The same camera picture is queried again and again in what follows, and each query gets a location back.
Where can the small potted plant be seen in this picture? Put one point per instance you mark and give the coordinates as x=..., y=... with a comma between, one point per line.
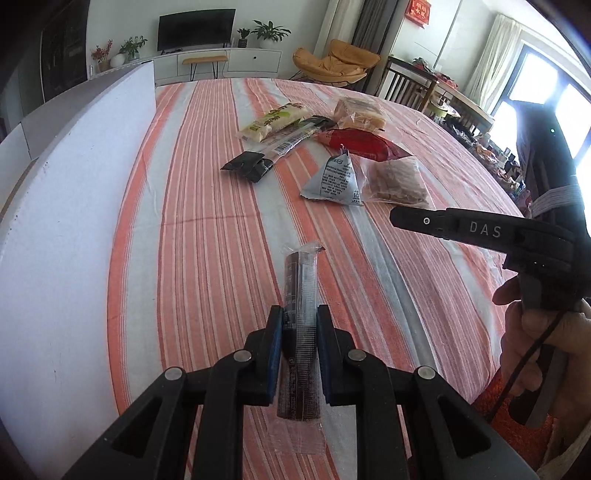
x=243, y=36

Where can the green plant white vase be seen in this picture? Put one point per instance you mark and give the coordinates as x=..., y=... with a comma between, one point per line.
x=128, y=51

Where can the grey triangular snack packet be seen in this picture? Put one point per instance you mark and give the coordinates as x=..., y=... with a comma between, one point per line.
x=335, y=181

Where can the white cardboard box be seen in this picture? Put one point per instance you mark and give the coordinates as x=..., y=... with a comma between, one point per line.
x=56, y=242

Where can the white curtain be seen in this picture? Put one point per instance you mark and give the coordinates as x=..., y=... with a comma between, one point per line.
x=496, y=62

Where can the bagged sliced bread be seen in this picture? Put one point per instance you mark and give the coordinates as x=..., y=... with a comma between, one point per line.
x=359, y=114

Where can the rice cracker pack beige green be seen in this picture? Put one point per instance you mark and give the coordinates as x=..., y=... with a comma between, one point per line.
x=274, y=121

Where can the dark wooden chair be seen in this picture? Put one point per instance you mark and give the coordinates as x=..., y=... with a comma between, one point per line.
x=406, y=84

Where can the red wall decoration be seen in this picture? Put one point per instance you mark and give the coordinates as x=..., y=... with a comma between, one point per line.
x=418, y=11

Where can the striped orange white tablecloth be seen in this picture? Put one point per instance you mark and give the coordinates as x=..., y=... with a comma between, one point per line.
x=198, y=254

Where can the red flower arrangement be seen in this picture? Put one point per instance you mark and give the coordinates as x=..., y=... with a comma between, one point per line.
x=101, y=56

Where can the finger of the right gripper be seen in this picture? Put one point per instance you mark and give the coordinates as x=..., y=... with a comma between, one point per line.
x=471, y=227

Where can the white TV cabinet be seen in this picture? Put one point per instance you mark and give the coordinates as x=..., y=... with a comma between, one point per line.
x=218, y=63

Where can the potted green plant right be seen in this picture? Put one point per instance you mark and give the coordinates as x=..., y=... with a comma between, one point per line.
x=269, y=34

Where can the red snack packet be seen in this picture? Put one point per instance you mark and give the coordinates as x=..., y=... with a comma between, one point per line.
x=362, y=143

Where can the orange lounge chair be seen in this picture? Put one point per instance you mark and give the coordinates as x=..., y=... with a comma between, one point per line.
x=343, y=66

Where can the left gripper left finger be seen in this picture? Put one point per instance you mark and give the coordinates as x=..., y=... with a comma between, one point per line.
x=190, y=419

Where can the dark snack bar clear wrapper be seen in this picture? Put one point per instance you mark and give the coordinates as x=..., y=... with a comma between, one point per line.
x=299, y=403

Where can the clear bag brown cookies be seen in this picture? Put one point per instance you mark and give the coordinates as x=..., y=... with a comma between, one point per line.
x=397, y=181

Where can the black television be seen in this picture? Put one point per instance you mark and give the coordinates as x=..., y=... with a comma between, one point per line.
x=195, y=28

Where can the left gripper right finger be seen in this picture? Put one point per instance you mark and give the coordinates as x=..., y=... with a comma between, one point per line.
x=409, y=425

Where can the long black clear snack stick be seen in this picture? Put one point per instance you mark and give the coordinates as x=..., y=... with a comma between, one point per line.
x=284, y=141

